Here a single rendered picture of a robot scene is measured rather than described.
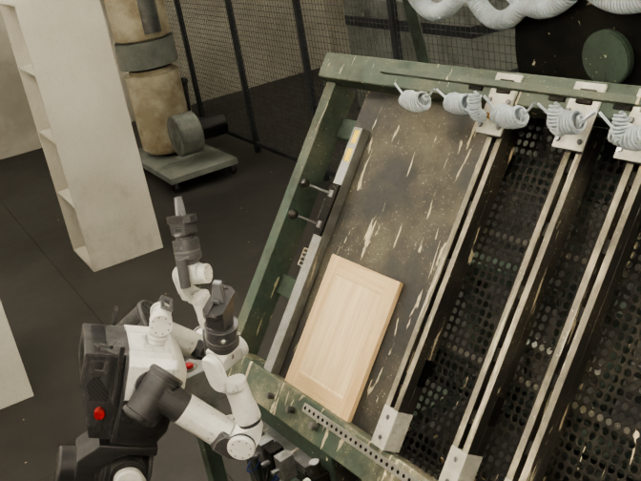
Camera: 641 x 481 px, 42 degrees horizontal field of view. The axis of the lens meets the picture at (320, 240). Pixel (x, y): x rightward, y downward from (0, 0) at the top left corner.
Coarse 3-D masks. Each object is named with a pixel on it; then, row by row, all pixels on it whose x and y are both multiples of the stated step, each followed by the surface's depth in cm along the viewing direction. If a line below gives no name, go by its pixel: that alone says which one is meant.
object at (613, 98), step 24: (384, 72) 271; (408, 72) 262; (432, 72) 254; (408, 96) 267; (456, 96) 250; (576, 96) 212; (600, 96) 207; (624, 96) 202; (504, 120) 236; (576, 120) 222; (624, 144) 205
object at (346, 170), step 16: (352, 144) 308; (352, 160) 307; (336, 176) 310; (352, 176) 309; (336, 208) 308; (320, 240) 307; (320, 256) 309; (304, 272) 309; (304, 288) 308; (288, 304) 311; (304, 304) 310; (288, 320) 309; (288, 336) 309; (272, 352) 311; (272, 368) 308
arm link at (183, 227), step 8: (176, 216) 275; (184, 216) 271; (192, 216) 271; (176, 224) 274; (184, 224) 272; (192, 224) 274; (176, 232) 275; (184, 232) 272; (192, 232) 274; (176, 240) 275; (184, 240) 273; (192, 240) 273; (176, 248) 273; (184, 248) 273; (192, 248) 273
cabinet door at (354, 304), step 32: (320, 288) 303; (352, 288) 291; (384, 288) 279; (320, 320) 299; (352, 320) 287; (384, 320) 275; (320, 352) 294; (352, 352) 283; (320, 384) 290; (352, 384) 278; (352, 416) 276
